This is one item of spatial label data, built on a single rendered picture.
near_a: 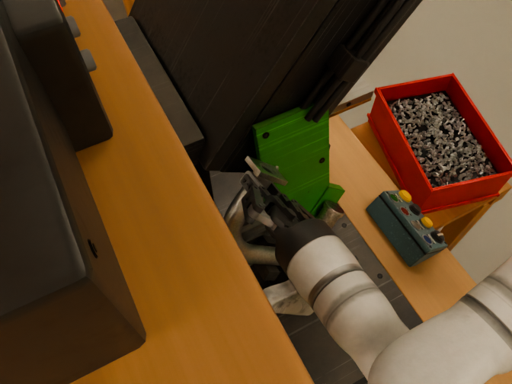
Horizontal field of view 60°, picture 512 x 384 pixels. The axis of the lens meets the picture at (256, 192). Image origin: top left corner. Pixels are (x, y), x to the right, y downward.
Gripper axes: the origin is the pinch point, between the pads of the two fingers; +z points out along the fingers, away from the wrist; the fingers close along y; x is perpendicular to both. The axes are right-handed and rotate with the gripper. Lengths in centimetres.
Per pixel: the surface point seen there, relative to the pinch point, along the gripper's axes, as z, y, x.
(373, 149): 29, -55, -8
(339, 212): -0.6, -17.7, -0.8
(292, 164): 2.9, -5.6, -4.0
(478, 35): 128, -201, -80
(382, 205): 6.5, -38.4, -2.4
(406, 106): 30, -56, -21
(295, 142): 3.0, -3.3, -7.0
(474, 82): 101, -187, -55
